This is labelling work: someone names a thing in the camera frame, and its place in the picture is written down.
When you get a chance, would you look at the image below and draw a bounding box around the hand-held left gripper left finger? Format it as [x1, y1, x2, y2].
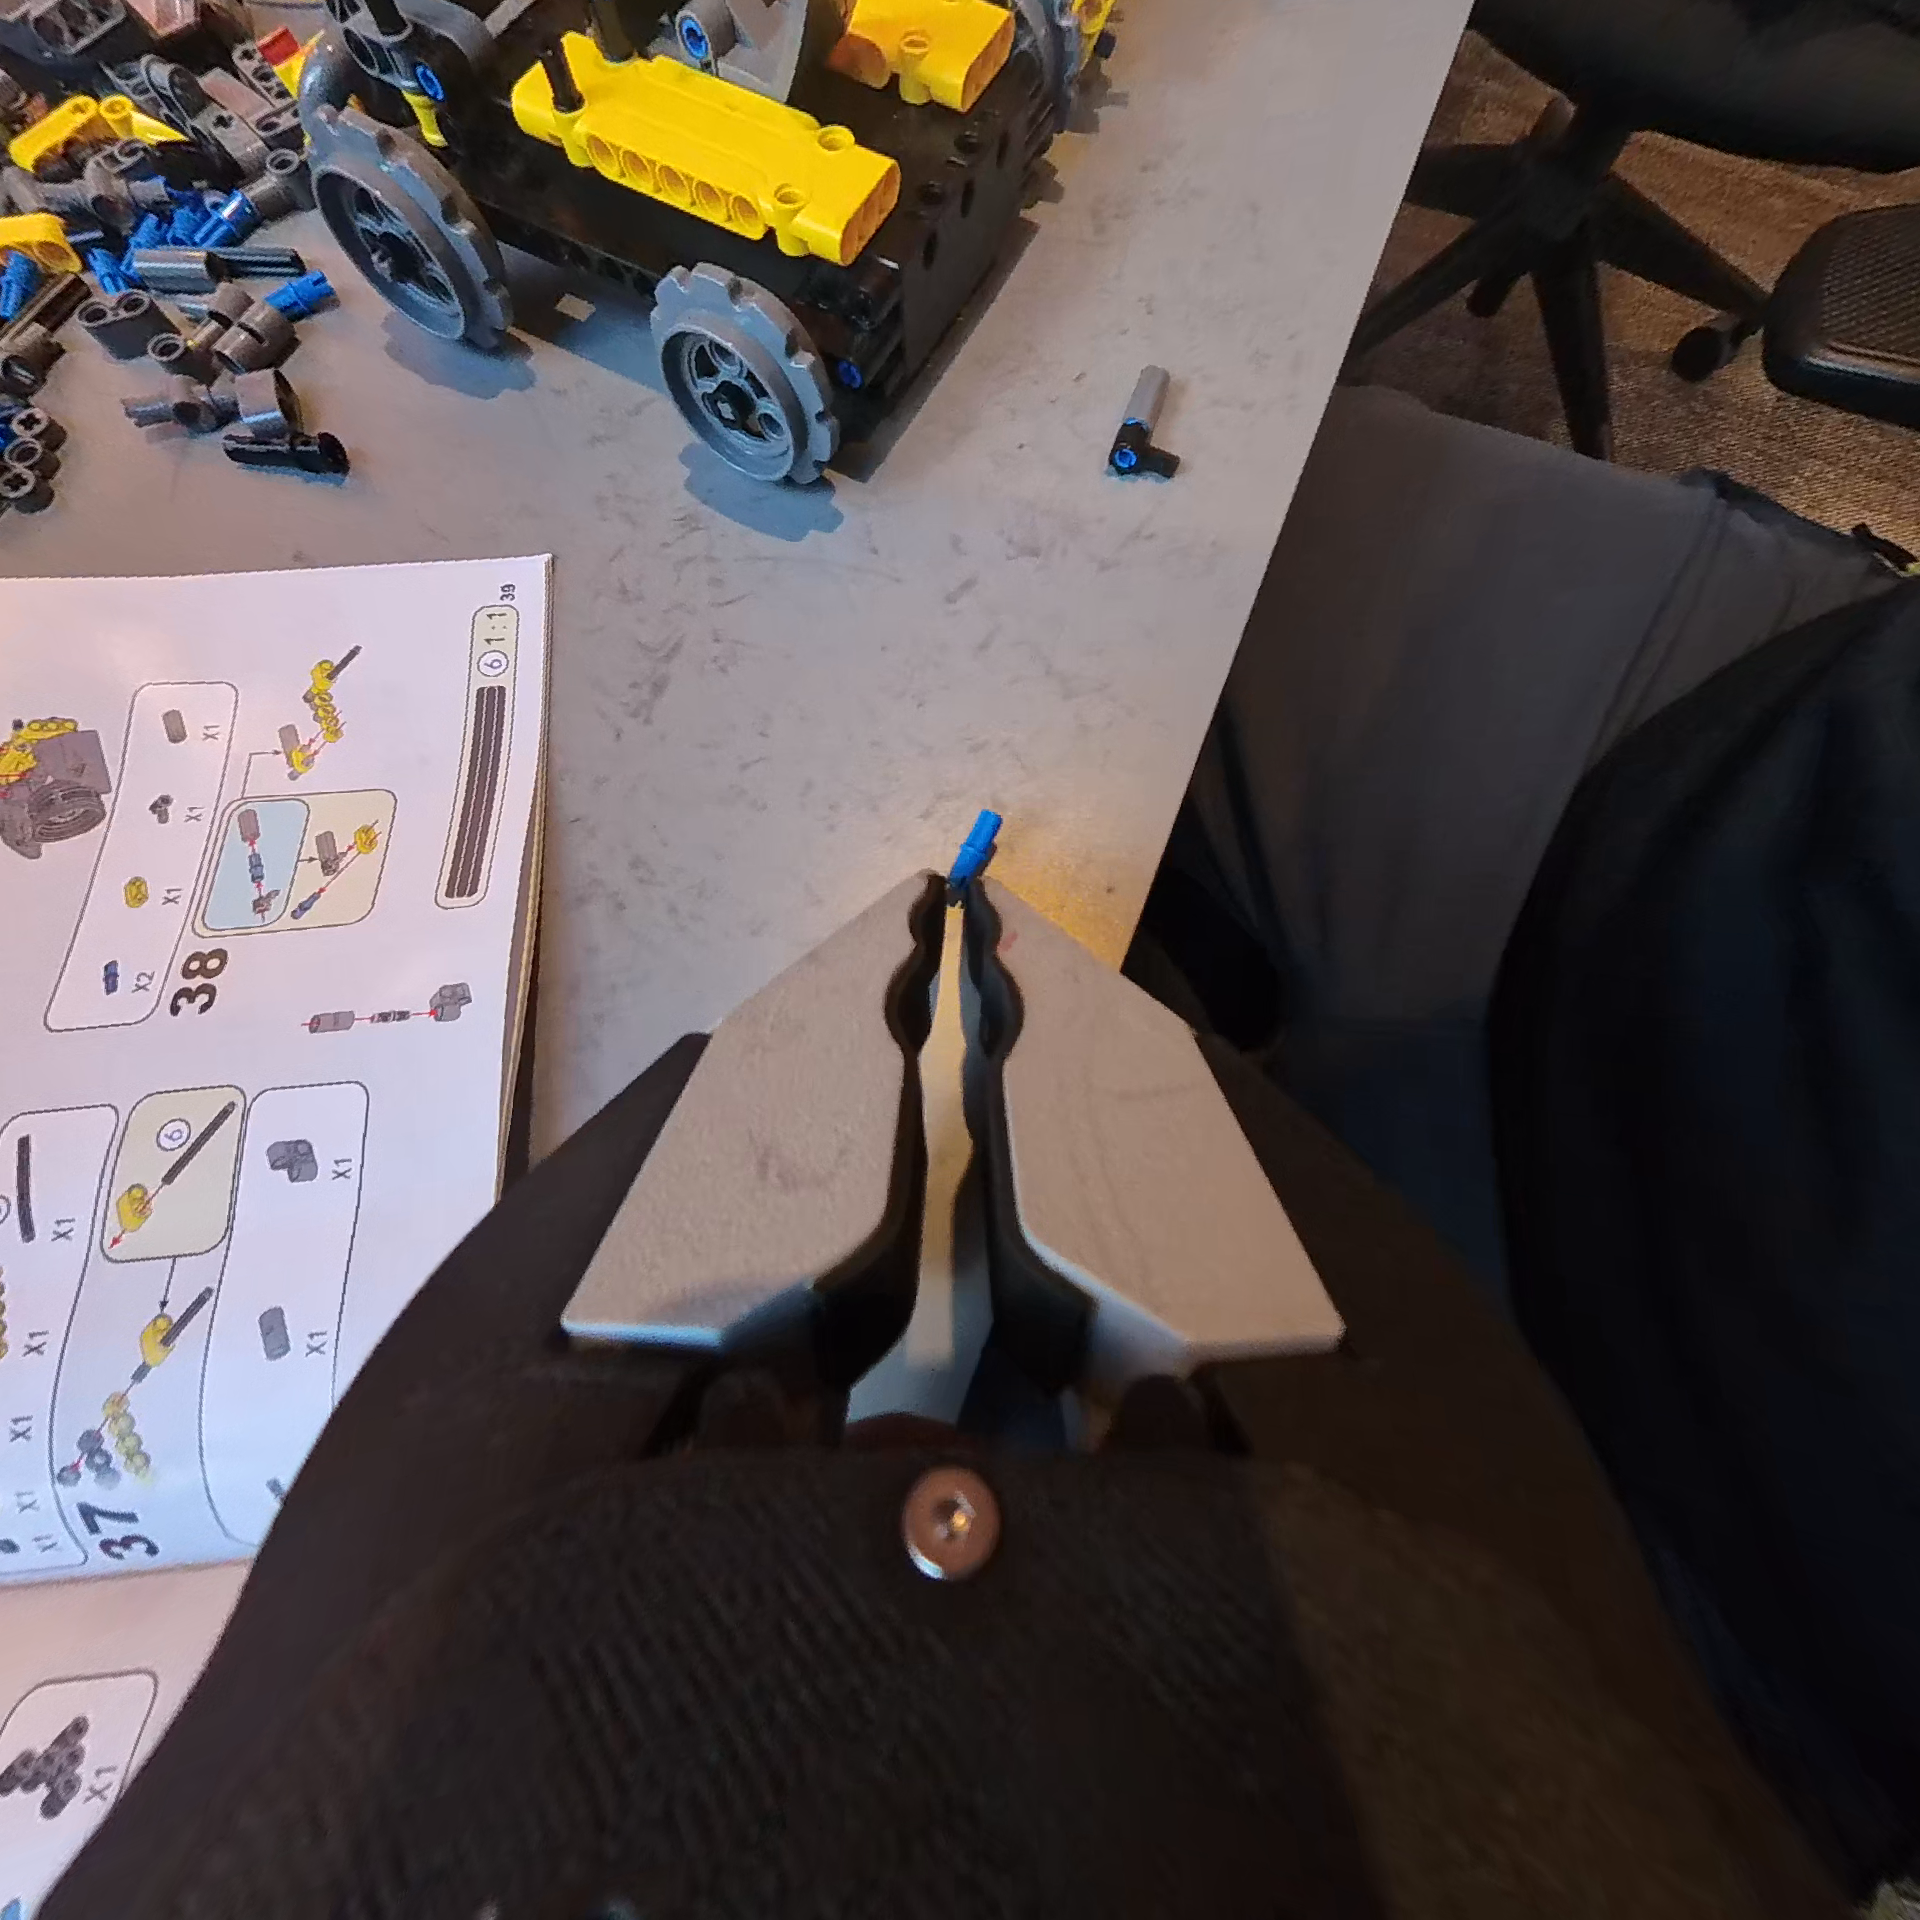
[562, 874, 952, 1390]

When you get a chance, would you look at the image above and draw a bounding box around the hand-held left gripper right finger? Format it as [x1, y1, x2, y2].
[953, 874, 1347, 1420]

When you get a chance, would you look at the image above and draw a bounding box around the grey sleeve with black pin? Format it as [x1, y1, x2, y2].
[1111, 364, 1183, 483]

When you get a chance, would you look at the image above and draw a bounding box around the grey desk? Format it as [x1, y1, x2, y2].
[0, 0, 1479, 1673]

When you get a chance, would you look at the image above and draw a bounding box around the open instruction booklet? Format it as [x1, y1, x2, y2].
[0, 556, 553, 1913]

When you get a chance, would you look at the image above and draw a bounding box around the person's grey trouser leg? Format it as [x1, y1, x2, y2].
[1132, 383, 1913, 1353]

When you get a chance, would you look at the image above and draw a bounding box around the yellow black brick vehicle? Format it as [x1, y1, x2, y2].
[297, 0, 1121, 490]

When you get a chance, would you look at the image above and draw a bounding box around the black office chair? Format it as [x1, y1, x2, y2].
[1341, 0, 1920, 459]

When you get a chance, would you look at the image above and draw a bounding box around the pile of small dark connectors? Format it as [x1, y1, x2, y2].
[0, 0, 355, 519]

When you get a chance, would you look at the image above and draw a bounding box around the black mesh armrest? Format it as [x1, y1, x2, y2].
[1763, 202, 1920, 430]

